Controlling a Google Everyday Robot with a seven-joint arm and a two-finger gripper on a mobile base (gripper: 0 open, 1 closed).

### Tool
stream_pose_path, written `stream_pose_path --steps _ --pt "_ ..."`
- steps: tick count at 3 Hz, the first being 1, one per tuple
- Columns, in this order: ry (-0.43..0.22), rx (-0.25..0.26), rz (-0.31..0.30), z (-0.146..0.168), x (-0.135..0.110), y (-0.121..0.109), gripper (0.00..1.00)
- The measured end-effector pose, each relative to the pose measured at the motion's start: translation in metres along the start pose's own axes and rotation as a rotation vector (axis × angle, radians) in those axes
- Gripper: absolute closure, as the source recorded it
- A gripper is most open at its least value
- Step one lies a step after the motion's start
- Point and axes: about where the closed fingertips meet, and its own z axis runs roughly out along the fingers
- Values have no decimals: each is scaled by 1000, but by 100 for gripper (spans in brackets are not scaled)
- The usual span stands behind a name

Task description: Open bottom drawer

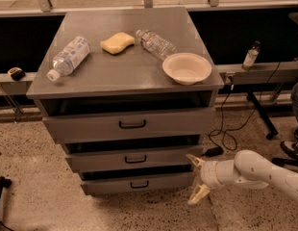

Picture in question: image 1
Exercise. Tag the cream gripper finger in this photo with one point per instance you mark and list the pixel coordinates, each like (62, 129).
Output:
(196, 161)
(199, 192)

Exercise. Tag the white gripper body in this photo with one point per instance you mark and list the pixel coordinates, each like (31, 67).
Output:
(208, 174)

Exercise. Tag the grey bottom drawer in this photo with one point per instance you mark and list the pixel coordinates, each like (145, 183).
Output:
(138, 183)

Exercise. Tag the grey drawer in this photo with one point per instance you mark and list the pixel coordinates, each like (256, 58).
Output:
(129, 125)
(138, 183)
(132, 158)

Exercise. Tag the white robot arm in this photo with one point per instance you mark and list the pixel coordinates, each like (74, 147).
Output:
(247, 170)

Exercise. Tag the grey middle drawer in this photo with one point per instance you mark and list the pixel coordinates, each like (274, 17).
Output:
(132, 158)

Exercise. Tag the grey top drawer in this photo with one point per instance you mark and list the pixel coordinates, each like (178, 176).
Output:
(129, 125)

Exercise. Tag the grey drawer cabinet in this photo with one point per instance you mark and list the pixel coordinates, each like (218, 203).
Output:
(132, 81)

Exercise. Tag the black power adapter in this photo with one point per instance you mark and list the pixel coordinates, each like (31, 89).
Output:
(214, 151)

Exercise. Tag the black chair base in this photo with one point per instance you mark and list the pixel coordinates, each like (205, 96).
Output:
(272, 131)

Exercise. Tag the black and white shoe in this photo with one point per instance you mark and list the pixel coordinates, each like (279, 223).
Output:
(290, 148)

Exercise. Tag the white paper bowl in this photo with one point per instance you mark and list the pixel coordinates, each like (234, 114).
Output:
(187, 68)

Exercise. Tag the small bottle on ledge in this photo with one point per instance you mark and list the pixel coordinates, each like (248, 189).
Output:
(251, 55)

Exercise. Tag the clear plastic water bottle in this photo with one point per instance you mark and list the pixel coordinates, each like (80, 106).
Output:
(155, 44)

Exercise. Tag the yellow sponge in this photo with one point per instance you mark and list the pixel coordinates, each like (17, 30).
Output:
(117, 43)

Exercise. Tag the labelled plastic water bottle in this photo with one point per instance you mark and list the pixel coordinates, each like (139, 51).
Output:
(66, 61)

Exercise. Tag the black tape measure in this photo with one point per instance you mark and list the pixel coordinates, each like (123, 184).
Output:
(16, 73)

